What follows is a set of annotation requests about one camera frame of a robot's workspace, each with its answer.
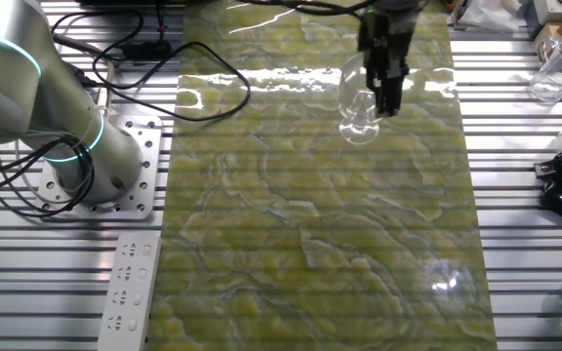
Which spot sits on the green marble pattern mat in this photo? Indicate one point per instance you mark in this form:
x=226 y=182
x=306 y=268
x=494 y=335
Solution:
x=286 y=234

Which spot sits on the white crumpled paper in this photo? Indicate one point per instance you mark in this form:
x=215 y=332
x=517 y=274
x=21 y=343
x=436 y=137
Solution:
x=495 y=17

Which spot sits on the white power strip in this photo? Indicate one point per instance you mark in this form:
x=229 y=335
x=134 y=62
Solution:
x=130 y=292

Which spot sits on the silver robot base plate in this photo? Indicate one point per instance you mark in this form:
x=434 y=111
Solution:
x=142 y=161

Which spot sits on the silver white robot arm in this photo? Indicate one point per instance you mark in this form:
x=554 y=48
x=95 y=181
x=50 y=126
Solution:
x=17 y=73

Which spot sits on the clear plastic cup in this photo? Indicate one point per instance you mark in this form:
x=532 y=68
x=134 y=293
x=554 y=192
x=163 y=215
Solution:
x=354 y=128

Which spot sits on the grey control box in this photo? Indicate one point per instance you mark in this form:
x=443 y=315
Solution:
x=556 y=10

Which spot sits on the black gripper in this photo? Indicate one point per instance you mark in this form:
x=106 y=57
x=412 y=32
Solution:
x=386 y=36

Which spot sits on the clear measuring beaker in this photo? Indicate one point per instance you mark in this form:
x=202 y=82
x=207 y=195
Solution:
x=554 y=73

